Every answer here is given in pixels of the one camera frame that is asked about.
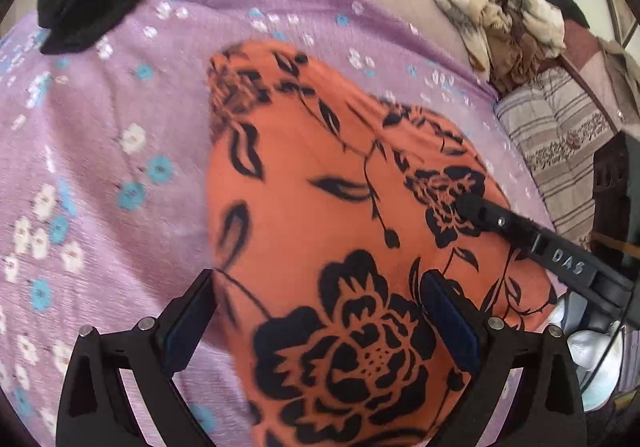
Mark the dark cloth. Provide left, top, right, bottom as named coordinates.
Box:
left=537, top=0, right=592, bottom=29

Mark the crumpled beige patterned cloth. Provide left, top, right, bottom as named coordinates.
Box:
left=425, top=0, right=568, bottom=93

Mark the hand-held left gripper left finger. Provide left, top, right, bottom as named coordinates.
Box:
left=55, top=268, right=218, bottom=447

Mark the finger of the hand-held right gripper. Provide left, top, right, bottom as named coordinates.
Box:
left=457, top=194, right=543, bottom=255

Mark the person's right hand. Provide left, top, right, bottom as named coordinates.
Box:
left=549, top=299, right=626, bottom=414

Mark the striped beige pillow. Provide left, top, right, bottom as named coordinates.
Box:
left=495, top=67, right=621, bottom=248

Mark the olive cloth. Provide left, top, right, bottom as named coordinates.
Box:
left=597, top=37, right=640, bottom=130

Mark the dark wooden furniture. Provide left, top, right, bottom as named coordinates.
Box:
left=591, top=131, right=640, bottom=250

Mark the purple floral bedsheet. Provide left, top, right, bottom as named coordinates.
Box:
left=0, top=0, right=551, bottom=447

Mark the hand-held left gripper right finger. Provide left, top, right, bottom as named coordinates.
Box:
left=420, top=269, right=588, bottom=447

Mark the orange black floral garment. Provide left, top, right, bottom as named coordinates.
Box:
left=206, top=40, right=568, bottom=447

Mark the maroon quilt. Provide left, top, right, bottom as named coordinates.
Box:
left=559, top=22, right=617, bottom=84

